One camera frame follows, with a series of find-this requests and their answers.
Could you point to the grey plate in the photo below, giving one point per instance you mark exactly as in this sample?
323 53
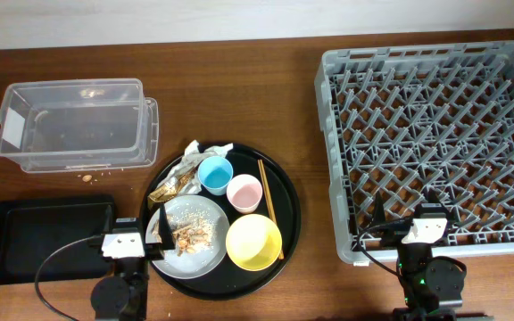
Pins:
195 265

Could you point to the black rectangular tray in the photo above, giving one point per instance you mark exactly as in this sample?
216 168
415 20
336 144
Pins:
31 230

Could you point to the wooden chopstick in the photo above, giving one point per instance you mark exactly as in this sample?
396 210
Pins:
267 194

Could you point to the food scraps on plate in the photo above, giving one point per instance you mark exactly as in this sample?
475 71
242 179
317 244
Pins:
192 234

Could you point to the pink plastic cup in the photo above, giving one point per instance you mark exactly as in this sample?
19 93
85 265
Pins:
244 193

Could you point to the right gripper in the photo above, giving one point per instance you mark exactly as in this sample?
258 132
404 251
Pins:
394 232

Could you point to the clear plastic waste bin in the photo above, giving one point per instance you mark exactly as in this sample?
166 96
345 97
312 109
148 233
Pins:
79 124

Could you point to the round black serving tray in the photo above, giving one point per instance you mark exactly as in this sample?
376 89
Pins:
228 281

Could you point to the gold brown snack wrapper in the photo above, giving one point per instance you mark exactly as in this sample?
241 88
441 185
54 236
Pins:
170 189

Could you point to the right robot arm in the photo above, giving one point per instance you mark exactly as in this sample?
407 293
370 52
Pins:
431 284

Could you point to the grey dishwasher rack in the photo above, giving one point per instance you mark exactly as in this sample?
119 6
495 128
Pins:
400 120

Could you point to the white napkin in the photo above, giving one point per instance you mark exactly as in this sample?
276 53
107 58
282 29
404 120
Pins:
192 157

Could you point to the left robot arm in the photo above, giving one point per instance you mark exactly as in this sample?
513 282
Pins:
123 295

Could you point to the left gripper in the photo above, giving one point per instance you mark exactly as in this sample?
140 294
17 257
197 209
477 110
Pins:
155 251

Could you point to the yellow plastic bowl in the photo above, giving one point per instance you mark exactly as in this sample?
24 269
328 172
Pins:
254 242

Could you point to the light blue plastic cup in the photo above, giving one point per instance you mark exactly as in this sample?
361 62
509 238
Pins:
215 173

